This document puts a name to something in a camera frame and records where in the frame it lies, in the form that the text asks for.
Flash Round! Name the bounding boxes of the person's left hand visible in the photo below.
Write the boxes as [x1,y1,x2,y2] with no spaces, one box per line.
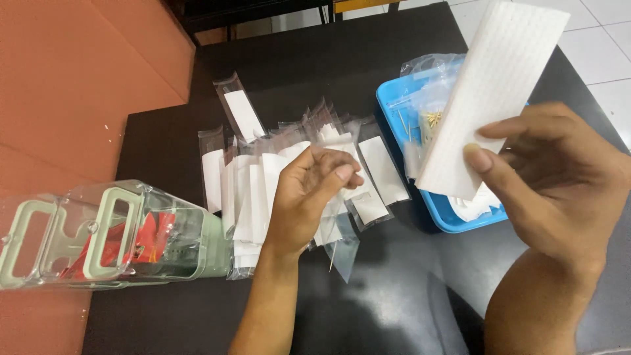
[265,145,365,257]

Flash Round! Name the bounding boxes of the person's right hand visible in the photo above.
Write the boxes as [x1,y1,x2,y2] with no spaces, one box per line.
[463,102,631,278]

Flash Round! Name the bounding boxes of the white foam sheet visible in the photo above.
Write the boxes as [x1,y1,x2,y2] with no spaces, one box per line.
[415,0,572,201]

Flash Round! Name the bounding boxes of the pile of clear carded sachets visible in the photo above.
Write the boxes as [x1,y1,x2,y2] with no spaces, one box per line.
[198,71,412,282]

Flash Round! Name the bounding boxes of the white foam scraps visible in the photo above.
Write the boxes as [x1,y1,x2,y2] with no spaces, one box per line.
[403,140,503,223]

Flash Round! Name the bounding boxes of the blue plastic tray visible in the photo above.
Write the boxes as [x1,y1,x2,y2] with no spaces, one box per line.
[376,74,530,234]

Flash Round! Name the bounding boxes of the red item in container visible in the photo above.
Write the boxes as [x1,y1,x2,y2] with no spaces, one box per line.
[61,212,176,279]

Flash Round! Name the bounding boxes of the clear bag of gold pins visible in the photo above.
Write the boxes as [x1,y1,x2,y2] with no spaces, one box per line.
[387,53,467,149]

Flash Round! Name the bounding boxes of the yellow chair seat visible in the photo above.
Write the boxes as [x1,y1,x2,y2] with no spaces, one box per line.
[332,0,401,14]

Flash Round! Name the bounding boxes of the clear container with green handles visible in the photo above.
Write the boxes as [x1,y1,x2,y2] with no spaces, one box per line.
[0,179,232,291]

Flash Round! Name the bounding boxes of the dark chair frame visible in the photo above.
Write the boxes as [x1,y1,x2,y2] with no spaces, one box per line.
[168,0,336,46]

